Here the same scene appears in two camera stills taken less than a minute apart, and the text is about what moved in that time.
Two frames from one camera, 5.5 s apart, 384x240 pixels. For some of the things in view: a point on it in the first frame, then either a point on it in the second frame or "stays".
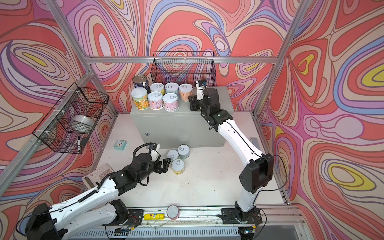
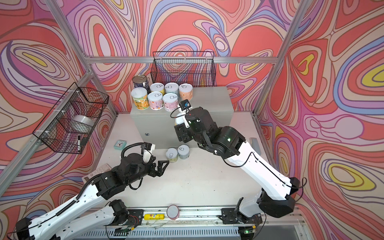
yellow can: x=178 y=166 to x=179 y=120
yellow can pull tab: x=157 y=87 stays
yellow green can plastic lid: x=141 y=98 stays
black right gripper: x=193 y=102 to x=182 y=131
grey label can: x=183 y=151 stays
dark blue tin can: x=141 y=81 stays
